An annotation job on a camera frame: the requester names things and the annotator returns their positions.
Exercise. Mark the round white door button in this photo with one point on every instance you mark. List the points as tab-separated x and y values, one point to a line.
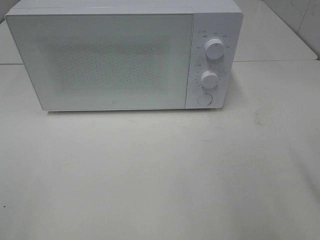
205	99

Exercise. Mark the white timer knob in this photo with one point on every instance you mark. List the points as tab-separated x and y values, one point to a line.
209	79

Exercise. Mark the white microwave door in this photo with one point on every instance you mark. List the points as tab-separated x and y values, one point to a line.
105	62

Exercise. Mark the upper white power knob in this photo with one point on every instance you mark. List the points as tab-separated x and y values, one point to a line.
214	47

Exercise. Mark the white microwave oven body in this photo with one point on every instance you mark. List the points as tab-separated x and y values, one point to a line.
222	18

